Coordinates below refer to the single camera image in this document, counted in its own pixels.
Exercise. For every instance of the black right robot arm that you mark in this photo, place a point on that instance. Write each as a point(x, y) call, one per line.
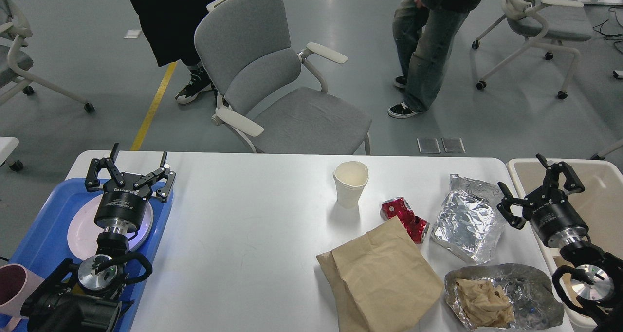
point(591, 282)

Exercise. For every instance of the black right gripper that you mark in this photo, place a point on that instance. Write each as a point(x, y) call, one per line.
point(555, 217)

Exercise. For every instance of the pink mug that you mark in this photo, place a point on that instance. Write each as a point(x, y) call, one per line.
point(17, 283)

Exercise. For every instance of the floor outlet plate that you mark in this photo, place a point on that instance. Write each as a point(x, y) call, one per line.
point(428, 146)
point(453, 145)

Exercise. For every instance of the crumpled aluminium foil sheet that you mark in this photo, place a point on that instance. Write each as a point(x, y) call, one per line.
point(469, 224)

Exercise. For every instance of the floor outlet plate left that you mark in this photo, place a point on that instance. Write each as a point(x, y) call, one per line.
point(428, 146)

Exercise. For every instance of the person in black clothes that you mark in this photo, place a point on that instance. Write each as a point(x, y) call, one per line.
point(169, 26)

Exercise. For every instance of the grey office chair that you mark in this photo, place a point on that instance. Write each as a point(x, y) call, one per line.
point(269, 94)

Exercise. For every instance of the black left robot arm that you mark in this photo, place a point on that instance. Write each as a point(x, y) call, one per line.
point(87, 296)

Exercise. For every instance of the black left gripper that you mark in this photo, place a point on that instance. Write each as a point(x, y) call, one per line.
point(121, 205)

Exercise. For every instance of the white chair left background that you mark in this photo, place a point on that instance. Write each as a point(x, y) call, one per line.
point(15, 63)

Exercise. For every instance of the brown paper bag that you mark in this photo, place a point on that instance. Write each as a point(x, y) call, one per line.
point(380, 281)

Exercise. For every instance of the white chair background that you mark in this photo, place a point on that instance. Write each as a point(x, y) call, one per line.
point(15, 63)
point(544, 24)

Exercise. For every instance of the crushed red can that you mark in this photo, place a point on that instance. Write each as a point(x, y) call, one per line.
point(416, 227)

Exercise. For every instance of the foil with brown napkin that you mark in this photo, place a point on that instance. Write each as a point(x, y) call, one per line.
point(502, 298)

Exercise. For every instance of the floor outlet plate right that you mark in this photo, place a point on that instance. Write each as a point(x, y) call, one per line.
point(453, 145)

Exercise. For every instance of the beige plastic bin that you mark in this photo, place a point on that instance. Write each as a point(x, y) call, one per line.
point(600, 205)

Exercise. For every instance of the pink plate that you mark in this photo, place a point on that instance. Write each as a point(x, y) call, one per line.
point(82, 232)

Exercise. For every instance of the white paper cup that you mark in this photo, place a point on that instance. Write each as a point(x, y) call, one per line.
point(350, 179)

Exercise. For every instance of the white chair right background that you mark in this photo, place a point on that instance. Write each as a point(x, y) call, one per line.
point(544, 24)

